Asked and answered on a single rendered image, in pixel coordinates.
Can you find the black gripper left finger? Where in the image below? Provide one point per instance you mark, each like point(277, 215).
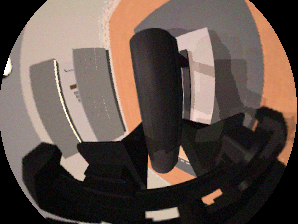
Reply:
point(130, 151)

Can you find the beige square tile with dark centre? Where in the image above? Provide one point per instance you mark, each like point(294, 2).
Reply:
point(182, 154)

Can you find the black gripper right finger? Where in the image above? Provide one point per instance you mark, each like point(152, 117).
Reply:
point(200, 141)

